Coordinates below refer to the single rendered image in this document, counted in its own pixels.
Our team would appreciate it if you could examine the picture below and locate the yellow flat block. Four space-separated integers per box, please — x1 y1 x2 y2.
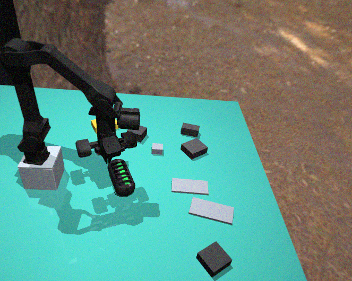
91 119 118 134

